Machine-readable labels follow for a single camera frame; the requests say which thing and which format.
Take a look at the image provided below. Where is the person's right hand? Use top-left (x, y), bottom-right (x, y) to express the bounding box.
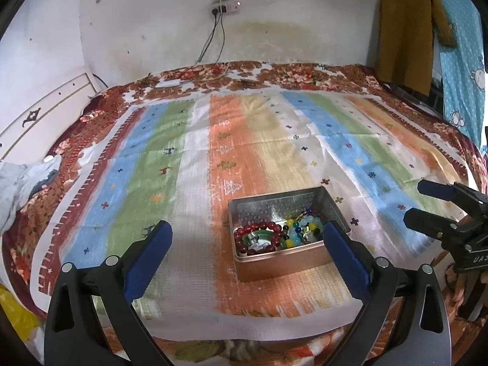
top-left (444, 263), bottom-right (469, 313)

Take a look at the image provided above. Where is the yellow and black bead bracelet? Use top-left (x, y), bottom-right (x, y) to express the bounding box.
top-left (280, 217), bottom-right (325, 248)

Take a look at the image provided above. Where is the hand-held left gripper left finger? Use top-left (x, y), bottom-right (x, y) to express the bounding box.
top-left (44, 220), bottom-right (174, 366)

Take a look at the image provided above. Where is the brown hanging garment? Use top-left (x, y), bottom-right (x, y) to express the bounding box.
top-left (375, 0), bottom-right (456, 98)

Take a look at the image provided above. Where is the grey cloth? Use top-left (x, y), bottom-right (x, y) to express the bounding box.
top-left (0, 156), bottom-right (63, 233)

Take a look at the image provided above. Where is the yellow plastic bag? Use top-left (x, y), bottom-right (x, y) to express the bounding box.
top-left (0, 286), bottom-right (42, 342)

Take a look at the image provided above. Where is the blue printed cloth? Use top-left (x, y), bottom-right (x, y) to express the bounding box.
top-left (427, 0), bottom-right (488, 149)

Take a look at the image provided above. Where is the green jade bangle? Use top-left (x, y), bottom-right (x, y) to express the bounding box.
top-left (241, 231), bottom-right (277, 254)

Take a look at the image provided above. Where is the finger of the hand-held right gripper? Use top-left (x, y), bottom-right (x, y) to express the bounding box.
top-left (403, 208), bottom-right (464, 242)
top-left (417, 178), bottom-right (477, 207)

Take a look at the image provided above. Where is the metal tin box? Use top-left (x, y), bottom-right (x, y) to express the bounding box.
top-left (228, 186), bottom-right (352, 283)

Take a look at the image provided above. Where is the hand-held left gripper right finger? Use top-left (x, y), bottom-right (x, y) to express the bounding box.
top-left (322, 221), bottom-right (452, 366)

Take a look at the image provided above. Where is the red bead bracelet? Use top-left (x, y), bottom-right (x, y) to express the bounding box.
top-left (233, 222), bottom-right (283, 256)

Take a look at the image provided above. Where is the multicolour bead bracelet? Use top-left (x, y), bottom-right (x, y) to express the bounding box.
top-left (293, 206), bottom-right (325, 225)

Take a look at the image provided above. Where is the white power strip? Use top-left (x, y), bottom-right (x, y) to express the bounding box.
top-left (211, 2), bottom-right (242, 16)

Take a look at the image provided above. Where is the white headboard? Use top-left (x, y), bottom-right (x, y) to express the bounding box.
top-left (0, 72), bottom-right (98, 161)

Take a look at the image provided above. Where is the striped woven mat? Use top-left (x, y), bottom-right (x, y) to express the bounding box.
top-left (30, 91), bottom-right (469, 342)

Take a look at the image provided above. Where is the black power cable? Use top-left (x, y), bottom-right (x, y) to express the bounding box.
top-left (196, 14), bottom-right (218, 64)
top-left (216, 14), bottom-right (225, 64)

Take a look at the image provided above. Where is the light blue bead bracelet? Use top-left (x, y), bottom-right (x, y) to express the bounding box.
top-left (297, 215), bottom-right (325, 242)

